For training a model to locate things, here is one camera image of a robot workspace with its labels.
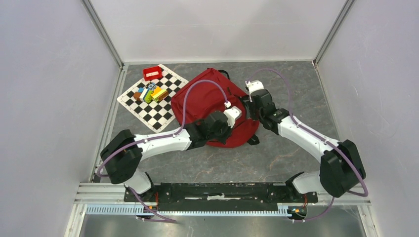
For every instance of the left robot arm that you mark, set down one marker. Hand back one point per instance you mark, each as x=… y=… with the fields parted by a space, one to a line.
x=122 y=156

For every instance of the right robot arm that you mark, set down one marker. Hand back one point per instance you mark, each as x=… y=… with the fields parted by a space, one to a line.
x=341 y=169

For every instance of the red plastic box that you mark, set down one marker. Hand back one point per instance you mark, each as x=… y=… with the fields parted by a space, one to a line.
x=152 y=73

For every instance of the black white chess mat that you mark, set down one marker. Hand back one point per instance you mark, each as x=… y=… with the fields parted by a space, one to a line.
x=156 y=116

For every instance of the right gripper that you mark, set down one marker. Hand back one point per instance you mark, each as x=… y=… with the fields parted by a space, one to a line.
x=251 y=104

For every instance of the colourful toy block cluster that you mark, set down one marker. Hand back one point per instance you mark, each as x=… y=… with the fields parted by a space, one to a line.
x=150 y=92

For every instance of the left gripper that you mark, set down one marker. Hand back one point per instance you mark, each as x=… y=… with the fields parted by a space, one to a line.
x=228 y=135

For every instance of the red backpack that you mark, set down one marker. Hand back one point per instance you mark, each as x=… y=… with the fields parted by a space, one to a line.
x=205 y=94

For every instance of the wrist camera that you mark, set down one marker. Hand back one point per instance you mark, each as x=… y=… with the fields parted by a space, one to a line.
x=253 y=86
x=232 y=115

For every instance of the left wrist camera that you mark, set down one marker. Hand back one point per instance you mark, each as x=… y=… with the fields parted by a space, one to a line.
x=232 y=115

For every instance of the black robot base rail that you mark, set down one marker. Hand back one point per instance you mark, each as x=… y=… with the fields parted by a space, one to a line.
x=224 y=196

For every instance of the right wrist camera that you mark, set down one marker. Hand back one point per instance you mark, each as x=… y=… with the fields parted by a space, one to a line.
x=253 y=86

